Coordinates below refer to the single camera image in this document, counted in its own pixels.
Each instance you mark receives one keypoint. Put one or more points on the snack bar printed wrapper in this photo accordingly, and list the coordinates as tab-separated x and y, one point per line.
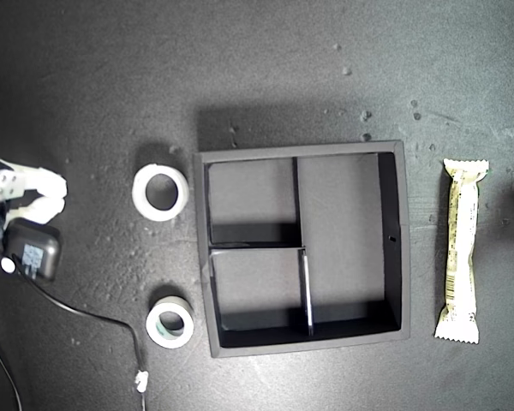
462	257

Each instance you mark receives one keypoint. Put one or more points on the large white tape roll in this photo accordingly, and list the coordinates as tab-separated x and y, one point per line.
139	192

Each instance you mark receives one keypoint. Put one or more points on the white tape roll green core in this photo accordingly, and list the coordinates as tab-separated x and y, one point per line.
152	323

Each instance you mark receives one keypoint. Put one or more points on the black compartment tray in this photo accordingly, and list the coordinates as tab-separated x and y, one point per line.
340	214

